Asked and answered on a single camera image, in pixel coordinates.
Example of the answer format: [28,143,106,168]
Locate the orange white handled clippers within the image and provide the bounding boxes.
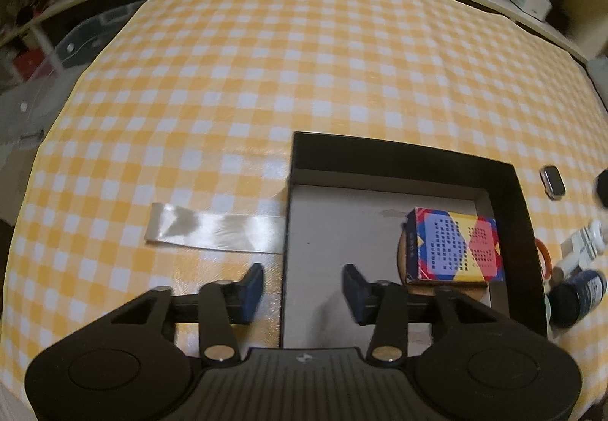
[534,238,553,279]

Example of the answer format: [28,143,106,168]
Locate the red box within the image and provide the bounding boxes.
[12,48,46,82]

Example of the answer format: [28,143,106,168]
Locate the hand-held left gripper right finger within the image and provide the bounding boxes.
[343,263,499,364]

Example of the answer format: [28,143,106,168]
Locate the black cardboard box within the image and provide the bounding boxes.
[280,131,549,350]

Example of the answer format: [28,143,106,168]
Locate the clear plastic sheet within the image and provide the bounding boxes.
[0,79,77,151]

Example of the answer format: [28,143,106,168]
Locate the colourful patterned card box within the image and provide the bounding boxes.
[404,207,505,285]

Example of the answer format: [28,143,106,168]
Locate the clear tape strip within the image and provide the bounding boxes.
[145,201,288,255]

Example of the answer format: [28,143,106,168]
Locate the dark blue jar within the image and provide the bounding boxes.
[546,269,608,327]

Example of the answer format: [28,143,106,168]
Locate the small black silver device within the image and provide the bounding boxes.
[540,166,567,201]

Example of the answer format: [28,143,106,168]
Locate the round cork coaster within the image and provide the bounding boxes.
[396,231,490,303]

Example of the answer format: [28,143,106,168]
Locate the clear plastic storage bin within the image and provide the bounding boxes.
[45,3,138,70]

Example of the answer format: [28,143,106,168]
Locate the yellow white checked tablecloth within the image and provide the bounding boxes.
[0,0,608,403]

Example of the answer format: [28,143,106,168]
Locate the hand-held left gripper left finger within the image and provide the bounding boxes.
[111,263,264,364]

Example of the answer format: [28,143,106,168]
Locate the light grey plastic tool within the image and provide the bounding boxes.
[553,219,608,277]

